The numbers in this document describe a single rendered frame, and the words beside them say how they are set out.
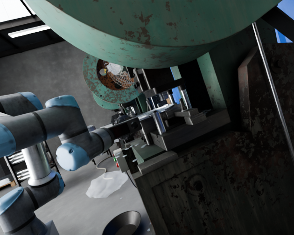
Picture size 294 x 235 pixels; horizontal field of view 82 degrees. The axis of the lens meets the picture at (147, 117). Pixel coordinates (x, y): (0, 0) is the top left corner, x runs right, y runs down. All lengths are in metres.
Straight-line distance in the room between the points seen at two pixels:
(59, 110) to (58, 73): 7.37
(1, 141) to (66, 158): 0.14
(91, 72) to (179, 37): 1.86
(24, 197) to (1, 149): 0.56
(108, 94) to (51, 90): 5.77
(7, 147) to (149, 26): 0.38
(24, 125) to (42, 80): 7.51
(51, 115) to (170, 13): 0.36
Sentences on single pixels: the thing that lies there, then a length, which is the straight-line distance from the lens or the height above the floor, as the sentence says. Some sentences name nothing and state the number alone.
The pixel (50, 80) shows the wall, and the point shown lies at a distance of 7.86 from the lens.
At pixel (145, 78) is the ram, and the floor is 0.94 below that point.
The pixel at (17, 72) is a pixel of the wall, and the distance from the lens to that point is 8.31.
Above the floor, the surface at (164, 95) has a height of 0.84.
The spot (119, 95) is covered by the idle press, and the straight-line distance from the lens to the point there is 2.16.
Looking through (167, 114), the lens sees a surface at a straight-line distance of 0.79.
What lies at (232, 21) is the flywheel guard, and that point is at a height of 0.95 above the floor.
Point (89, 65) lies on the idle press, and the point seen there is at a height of 1.48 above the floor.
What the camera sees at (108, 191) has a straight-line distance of 2.06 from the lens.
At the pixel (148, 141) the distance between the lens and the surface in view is 0.80.
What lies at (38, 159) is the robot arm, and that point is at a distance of 0.91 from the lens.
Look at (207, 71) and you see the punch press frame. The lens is 0.82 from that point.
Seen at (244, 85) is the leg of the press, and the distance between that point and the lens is 0.79.
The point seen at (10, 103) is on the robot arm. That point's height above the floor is 1.02.
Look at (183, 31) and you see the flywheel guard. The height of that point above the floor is 0.96.
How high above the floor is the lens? 0.85
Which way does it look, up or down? 5 degrees down
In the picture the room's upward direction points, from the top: 21 degrees counter-clockwise
